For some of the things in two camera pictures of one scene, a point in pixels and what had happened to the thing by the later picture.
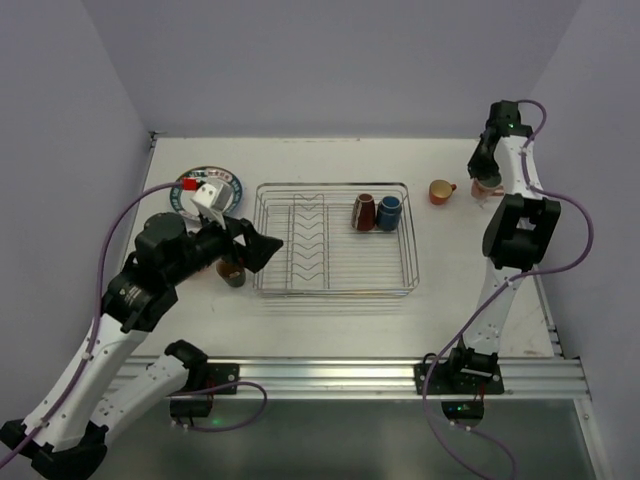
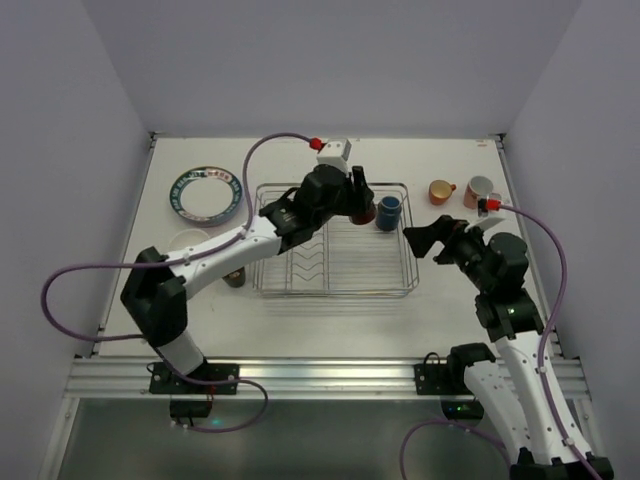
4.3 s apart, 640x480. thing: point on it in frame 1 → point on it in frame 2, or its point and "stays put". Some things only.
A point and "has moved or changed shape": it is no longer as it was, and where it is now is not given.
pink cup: [481, 192] has moved or changed shape
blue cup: [389, 213] stays put
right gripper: [483, 167] → [446, 241]
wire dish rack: [339, 238] stays put
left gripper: [239, 238] → [351, 195]
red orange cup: [440, 191] stays put
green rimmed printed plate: [182, 200] stays put
